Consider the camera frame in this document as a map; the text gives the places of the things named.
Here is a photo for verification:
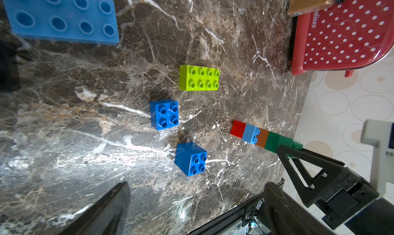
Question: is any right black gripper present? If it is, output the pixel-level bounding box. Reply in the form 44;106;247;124
276;145;381;230

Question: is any red polka dot toaster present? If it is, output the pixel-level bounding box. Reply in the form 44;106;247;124
291;0;394;76

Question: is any light blue 2x4 lego brick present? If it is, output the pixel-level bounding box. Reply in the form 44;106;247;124
2;0;119;45
242;124;261;145

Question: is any orange 2x2 lego brick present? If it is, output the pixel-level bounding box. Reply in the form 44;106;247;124
256;128;269;148

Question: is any red 2x2 lego brick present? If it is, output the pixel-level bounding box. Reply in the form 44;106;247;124
230;120;246;138

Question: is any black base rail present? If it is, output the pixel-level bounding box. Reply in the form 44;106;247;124
189;192;271;235

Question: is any blue 2x2 lego brick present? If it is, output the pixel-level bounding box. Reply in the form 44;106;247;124
174;142;208;176
149;99;180;131

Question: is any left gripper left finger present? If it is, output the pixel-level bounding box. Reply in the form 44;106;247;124
60;182;131;235

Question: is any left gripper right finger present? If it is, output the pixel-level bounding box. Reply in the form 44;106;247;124
264;182;333;235

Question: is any green 2x2 lego brick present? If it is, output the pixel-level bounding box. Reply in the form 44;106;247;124
264;132;282;153

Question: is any lime green 2x4 lego brick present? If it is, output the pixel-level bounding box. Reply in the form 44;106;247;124
179;65;220;91

